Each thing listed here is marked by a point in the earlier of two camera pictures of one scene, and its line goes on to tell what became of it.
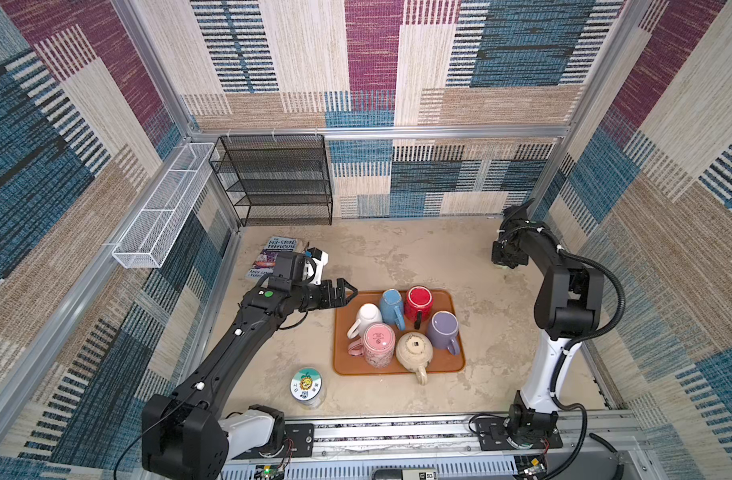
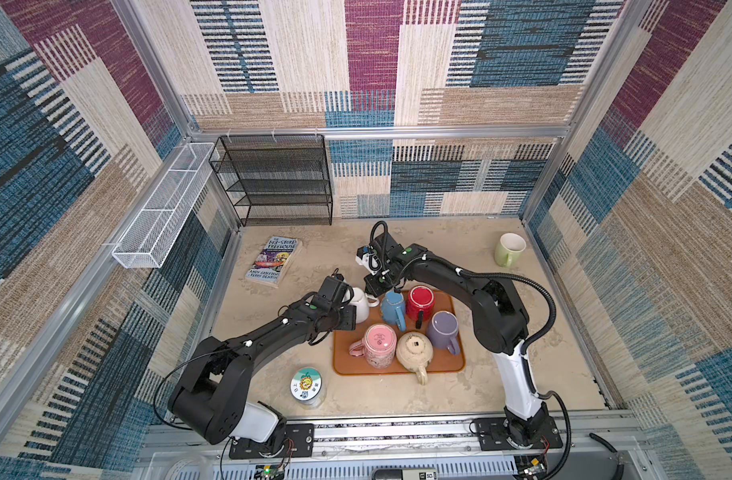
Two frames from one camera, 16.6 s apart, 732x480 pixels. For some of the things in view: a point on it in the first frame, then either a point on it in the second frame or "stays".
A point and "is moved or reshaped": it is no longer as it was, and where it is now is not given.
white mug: (368, 313) is moved or reshaped
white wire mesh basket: (149, 237) stays
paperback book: (265, 263) stays
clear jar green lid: (306, 388) stays
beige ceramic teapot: (414, 351) stays
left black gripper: (339, 300) to (349, 321)
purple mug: (442, 331) stays
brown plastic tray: (377, 334) stays
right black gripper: (499, 258) to (375, 290)
